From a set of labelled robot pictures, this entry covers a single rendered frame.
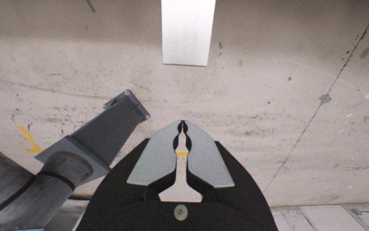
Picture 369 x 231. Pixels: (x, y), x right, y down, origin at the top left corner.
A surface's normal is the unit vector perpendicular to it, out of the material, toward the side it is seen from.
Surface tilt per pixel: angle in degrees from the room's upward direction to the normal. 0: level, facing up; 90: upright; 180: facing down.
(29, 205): 83
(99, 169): 0
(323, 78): 0
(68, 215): 90
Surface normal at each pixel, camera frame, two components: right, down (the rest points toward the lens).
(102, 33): 0.00, 0.47
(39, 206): 0.94, -0.29
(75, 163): 0.73, -0.36
